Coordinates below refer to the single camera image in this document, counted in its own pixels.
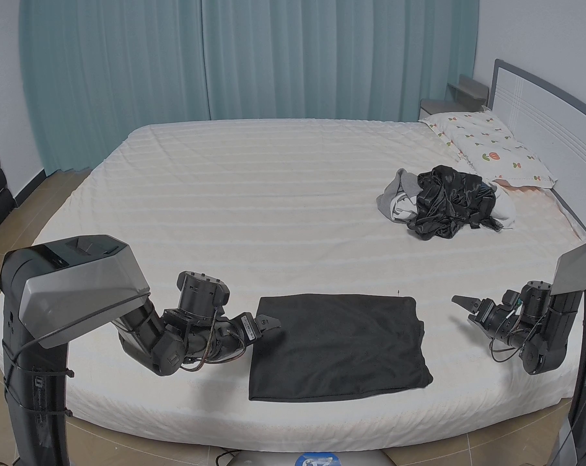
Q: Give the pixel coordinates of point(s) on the bed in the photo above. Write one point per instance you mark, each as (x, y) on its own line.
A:
(249, 187)

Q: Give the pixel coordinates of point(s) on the blue-green curtain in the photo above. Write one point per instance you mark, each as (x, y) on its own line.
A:
(336, 41)
(118, 66)

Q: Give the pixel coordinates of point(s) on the black T-shirt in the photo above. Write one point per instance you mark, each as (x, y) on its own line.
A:
(336, 347)

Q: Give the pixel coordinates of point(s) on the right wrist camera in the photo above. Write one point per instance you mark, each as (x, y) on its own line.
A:
(511, 299)

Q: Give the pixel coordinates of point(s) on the grey bedside table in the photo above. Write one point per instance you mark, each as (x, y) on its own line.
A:
(434, 106)

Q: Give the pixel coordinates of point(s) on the white printed pillow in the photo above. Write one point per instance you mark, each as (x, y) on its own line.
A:
(492, 143)

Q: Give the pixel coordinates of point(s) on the pile of clothes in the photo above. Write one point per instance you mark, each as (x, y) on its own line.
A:
(443, 202)

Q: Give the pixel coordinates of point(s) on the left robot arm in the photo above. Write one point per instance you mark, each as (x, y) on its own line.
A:
(79, 284)

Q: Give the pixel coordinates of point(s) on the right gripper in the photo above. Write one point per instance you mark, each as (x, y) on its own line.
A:
(494, 323)

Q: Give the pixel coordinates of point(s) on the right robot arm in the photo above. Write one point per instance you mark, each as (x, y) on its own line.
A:
(577, 265)

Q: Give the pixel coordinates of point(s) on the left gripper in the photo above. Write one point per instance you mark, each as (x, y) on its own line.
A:
(242, 333)

